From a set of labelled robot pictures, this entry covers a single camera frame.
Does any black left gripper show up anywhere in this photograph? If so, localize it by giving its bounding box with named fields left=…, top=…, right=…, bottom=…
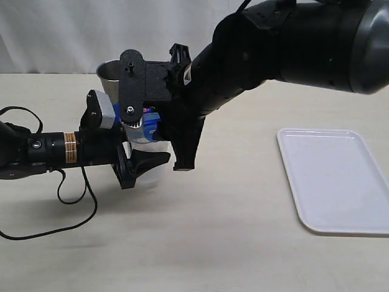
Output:
left=79, top=89, right=171, bottom=189

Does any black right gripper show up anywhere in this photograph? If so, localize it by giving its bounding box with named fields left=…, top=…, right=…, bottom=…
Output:
left=156, top=43, right=206, bottom=172

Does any clear tall plastic container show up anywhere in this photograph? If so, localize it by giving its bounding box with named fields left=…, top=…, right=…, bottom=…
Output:
left=128, top=141, right=170, bottom=189

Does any blue plastic container lid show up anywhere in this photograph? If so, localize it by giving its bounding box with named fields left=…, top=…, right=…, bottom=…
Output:
left=113, top=103, right=160, bottom=144

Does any stainless steel cup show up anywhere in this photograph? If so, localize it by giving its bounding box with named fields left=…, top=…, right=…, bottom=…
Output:
left=96, top=59, right=120, bottom=105

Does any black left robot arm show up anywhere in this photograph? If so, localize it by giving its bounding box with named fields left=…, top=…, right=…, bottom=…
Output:
left=1, top=89, right=171, bottom=189

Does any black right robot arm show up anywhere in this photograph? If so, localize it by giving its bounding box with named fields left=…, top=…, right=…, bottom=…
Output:
left=159, top=1, right=388, bottom=171

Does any white backdrop curtain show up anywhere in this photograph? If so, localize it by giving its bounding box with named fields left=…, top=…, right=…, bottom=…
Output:
left=1, top=1, right=239, bottom=74

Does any white plastic tray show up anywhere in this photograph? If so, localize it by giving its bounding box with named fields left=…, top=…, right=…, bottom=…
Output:
left=277, top=128, right=388, bottom=237

